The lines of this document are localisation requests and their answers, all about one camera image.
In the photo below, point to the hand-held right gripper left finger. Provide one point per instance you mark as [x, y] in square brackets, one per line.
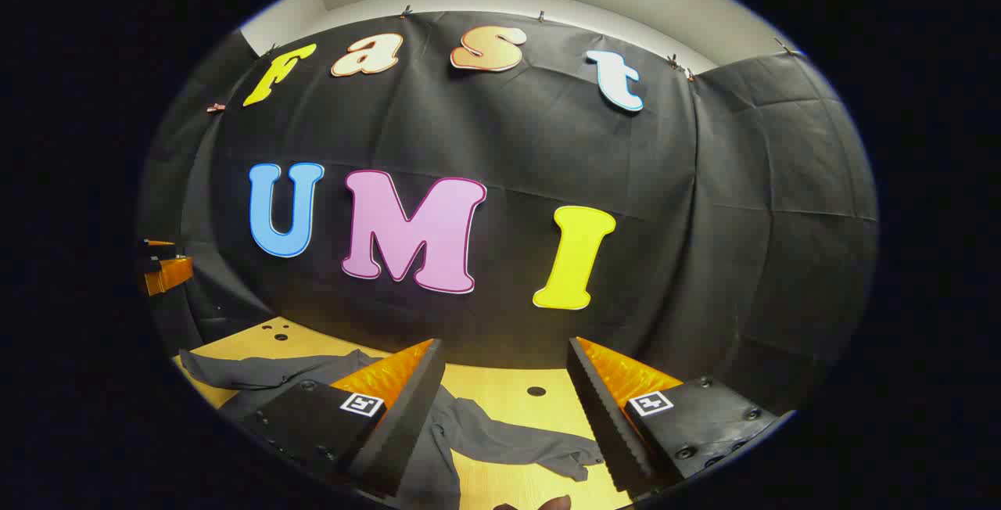
[407, 424]

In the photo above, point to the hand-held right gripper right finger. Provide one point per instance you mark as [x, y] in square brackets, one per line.
[606, 424]

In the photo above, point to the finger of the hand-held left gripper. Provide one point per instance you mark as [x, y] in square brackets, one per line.
[168, 275]
[156, 248]

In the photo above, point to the grey collared shirt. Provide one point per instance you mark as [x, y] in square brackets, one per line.
[500, 432]

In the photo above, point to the black backdrop cloth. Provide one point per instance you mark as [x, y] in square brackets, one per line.
[508, 142]

